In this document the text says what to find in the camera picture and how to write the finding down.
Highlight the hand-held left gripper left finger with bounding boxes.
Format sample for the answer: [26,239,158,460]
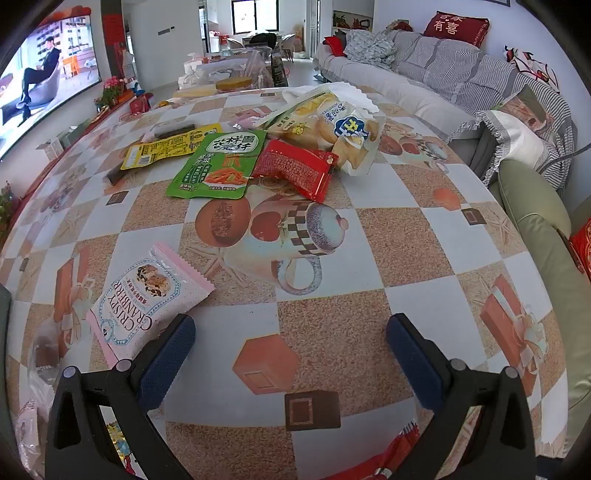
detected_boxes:
[45,314,197,480]

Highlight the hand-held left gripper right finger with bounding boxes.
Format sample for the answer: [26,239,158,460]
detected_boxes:
[386,313,539,480]

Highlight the pink snack packet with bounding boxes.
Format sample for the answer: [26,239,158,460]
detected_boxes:
[87,244,216,370]

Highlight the small red snack packet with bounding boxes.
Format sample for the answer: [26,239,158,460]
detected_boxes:
[344,424,421,480]

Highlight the colourful snack packet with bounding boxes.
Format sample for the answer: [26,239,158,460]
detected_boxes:
[105,421,137,477]

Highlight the checkered printed tablecloth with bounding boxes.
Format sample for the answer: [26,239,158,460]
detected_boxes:
[0,85,568,480]

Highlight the clear plastic bag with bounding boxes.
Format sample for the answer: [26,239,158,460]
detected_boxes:
[14,318,63,467]

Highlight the green snack packet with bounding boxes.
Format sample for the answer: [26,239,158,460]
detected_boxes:
[165,130,269,200]

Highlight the red box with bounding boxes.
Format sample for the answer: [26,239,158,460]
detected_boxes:
[569,218,591,273]

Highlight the yellow snack packet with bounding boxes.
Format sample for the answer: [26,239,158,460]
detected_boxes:
[121,124,223,171]

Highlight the white and yellow bread bag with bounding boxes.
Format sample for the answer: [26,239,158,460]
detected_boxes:
[256,90,386,177]

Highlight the printed pillow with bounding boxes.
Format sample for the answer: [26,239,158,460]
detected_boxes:
[478,85,557,174]

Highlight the yellow flat box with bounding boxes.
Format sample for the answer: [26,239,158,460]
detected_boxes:
[173,84,218,99]

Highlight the potted pink flowers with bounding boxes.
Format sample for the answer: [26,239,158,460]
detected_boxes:
[95,76,125,109]

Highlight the grey striped sofa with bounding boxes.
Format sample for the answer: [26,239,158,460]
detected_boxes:
[315,28,578,185]

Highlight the round yellow tin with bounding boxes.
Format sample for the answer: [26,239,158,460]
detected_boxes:
[216,76,253,92]

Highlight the clear plastic container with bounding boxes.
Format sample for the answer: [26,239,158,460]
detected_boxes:
[196,48,273,88]

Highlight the television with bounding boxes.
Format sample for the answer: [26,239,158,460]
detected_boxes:
[0,4,103,160]

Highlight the floral cushion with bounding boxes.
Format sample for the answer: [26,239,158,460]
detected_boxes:
[503,45,559,88]

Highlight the pile of blue-white clothes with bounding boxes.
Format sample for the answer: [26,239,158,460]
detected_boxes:
[344,28,398,70]

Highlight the red cushion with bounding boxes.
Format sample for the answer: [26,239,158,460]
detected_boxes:
[423,11,490,47]

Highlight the window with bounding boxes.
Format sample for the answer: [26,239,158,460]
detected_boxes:
[231,0,278,34]

